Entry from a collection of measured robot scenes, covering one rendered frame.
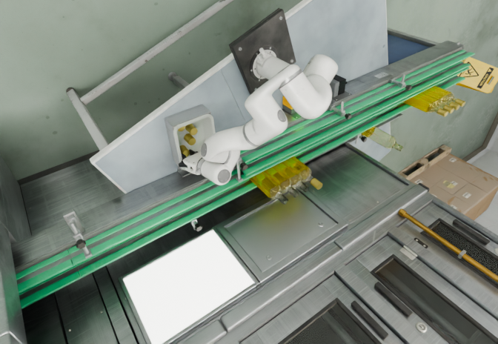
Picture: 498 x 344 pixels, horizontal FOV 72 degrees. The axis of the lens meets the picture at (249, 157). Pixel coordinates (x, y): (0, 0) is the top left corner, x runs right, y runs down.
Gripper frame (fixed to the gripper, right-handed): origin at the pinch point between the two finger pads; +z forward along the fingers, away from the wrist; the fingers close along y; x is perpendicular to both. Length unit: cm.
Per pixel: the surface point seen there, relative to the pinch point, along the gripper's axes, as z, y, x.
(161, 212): -4.6, -19.0, -15.7
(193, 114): -2.3, 6.2, 16.4
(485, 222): 47, 442, -316
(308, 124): -11, 58, -5
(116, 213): 3.1, -33.4, -11.8
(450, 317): -86, 44, -58
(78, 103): 59, -24, 23
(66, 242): 2, -53, -13
